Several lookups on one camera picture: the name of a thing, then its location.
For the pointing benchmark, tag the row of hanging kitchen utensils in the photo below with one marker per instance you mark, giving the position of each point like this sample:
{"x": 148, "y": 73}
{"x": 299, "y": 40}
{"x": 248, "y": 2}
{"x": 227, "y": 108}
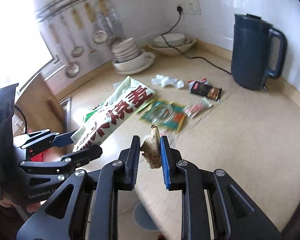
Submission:
{"x": 76, "y": 50}

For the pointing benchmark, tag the blue plastic bucket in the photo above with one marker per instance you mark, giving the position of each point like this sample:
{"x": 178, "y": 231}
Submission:
{"x": 145, "y": 217}

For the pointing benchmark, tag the black snack wrapper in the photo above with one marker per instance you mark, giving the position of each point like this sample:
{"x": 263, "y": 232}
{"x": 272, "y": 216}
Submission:
{"x": 205, "y": 90}

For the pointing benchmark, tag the stainless steel sink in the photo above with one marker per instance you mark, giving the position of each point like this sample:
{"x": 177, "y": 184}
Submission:
{"x": 66, "y": 110}

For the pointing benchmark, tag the person's left hand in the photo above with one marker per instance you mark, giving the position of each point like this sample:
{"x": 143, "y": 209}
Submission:
{"x": 33, "y": 208}

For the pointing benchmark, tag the red plastic basket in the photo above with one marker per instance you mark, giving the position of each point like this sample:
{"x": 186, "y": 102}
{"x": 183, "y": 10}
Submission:
{"x": 40, "y": 156}

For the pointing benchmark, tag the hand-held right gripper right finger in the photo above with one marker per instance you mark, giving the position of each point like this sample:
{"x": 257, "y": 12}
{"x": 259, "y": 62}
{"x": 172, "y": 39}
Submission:
{"x": 165, "y": 162}

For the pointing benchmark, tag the green snack wrapper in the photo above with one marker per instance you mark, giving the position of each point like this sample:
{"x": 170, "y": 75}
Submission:
{"x": 162, "y": 115}

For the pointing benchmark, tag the stack of white bowls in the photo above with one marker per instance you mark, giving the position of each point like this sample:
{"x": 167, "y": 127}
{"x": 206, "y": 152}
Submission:
{"x": 130, "y": 62}

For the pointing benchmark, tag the clear plastic wrap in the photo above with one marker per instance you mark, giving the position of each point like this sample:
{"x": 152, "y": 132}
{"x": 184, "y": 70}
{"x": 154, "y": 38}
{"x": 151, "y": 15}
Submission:
{"x": 165, "y": 80}

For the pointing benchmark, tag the red white snack wrapper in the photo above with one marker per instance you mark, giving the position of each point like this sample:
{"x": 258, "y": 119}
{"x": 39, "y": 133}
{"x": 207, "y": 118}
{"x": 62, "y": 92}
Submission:
{"x": 196, "y": 107}

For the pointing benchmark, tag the large white green bag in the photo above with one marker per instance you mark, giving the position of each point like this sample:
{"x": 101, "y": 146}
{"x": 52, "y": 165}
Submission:
{"x": 110, "y": 110}

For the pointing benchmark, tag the stack of floral bowls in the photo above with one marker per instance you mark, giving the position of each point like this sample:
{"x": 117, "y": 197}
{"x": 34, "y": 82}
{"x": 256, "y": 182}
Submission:
{"x": 172, "y": 43}

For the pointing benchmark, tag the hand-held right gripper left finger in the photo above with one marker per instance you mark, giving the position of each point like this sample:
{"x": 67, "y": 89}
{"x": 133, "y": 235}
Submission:
{"x": 131, "y": 160}

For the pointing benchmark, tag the white framed window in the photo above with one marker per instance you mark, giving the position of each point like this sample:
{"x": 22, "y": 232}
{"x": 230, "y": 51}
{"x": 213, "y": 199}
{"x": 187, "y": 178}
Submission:
{"x": 15, "y": 30}

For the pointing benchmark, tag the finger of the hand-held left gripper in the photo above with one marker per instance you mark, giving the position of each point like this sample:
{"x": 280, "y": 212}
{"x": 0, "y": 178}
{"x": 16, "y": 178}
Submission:
{"x": 62, "y": 140}
{"x": 87, "y": 153}

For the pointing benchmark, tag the beige dried peel scrap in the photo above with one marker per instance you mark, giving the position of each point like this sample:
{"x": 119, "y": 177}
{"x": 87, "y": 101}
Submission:
{"x": 151, "y": 152}

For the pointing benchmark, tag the white wall outlet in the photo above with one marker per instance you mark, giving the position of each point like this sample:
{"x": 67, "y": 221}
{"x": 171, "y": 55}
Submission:
{"x": 192, "y": 7}

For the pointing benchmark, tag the dark blue electric kettle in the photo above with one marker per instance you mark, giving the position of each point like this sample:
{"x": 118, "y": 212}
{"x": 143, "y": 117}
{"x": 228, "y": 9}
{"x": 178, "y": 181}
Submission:
{"x": 250, "y": 55}

